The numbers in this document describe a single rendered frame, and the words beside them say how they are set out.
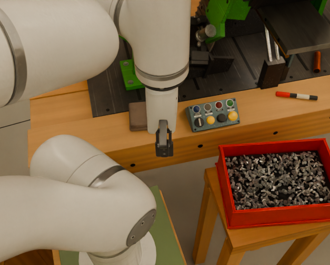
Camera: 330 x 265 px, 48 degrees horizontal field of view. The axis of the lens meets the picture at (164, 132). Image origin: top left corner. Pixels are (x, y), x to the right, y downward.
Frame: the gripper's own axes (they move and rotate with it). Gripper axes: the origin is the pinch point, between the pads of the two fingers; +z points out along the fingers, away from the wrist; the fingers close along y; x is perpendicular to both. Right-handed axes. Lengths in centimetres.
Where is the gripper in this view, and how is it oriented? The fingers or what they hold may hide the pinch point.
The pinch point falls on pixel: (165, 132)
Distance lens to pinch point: 71.1
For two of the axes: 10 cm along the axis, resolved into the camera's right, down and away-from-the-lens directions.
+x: 10.0, -0.1, -0.2
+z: 0.3, 6.2, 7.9
